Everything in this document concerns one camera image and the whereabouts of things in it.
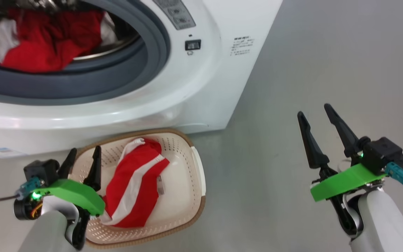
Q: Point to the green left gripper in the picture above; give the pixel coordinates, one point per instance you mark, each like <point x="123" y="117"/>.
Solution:
<point x="72" y="192"/>

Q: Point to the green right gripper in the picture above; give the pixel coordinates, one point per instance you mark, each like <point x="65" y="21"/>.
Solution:
<point x="345" y="182"/>

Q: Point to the red white striped garment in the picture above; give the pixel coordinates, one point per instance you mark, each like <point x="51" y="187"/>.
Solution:
<point x="135" y="210"/>

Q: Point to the red garment white sleeves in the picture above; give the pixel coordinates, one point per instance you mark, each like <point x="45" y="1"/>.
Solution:
<point x="47" y="45"/>

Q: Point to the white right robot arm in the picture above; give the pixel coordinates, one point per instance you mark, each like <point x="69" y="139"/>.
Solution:
<point x="380" y="224"/>

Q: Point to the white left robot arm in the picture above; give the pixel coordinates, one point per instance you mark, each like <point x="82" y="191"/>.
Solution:
<point x="47" y="231"/>

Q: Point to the grey rubber door gasket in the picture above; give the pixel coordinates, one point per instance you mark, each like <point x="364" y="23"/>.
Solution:
<point x="100" y="77"/>

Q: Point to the cream basket brown rim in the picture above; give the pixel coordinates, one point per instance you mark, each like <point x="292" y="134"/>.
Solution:
<point x="180" y="182"/>

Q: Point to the white washing machine body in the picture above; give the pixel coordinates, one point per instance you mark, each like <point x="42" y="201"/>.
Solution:
<point x="215" y="87"/>

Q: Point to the steel washer drum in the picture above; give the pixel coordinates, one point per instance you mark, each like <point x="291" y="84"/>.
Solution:
<point x="117" y="43"/>

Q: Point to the grey plate with screws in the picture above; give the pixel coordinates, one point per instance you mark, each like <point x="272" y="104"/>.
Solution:
<point x="175" y="14"/>

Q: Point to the teal left camera connector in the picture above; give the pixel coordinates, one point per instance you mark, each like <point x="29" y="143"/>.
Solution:
<point x="30" y="185"/>

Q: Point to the teal camera connector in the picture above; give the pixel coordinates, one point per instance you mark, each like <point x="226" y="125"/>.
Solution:
<point x="30" y="185"/>
<point x="397" y="173"/>

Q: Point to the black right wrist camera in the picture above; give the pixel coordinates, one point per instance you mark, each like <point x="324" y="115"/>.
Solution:
<point x="383" y="154"/>

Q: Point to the teal right camera connector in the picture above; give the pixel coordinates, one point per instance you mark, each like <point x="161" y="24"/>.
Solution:
<point x="397" y="173"/>

